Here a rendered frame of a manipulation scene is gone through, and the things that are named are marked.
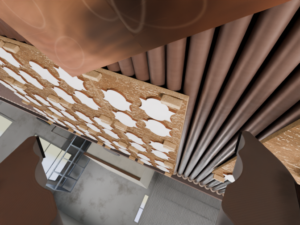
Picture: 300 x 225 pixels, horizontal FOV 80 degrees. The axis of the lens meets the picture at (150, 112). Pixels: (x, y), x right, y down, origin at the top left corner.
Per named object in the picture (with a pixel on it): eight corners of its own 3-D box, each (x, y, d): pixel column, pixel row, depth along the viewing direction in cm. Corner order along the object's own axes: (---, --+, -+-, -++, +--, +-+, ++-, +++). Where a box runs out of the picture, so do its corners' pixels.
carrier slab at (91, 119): (115, 118, 95) (111, 125, 94) (129, 143, 132) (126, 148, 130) (63, 97, 104) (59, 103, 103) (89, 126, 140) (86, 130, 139)
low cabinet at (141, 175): (116, 149, 790) (106, 168, 754) (98, 128, 582) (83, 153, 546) (156, 167, 741) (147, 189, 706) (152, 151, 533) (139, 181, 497)
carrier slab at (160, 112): (189, 95, 49) (184, 108, 48) (179, 143, 85) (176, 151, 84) (85, 62, 58) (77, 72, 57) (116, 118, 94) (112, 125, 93)
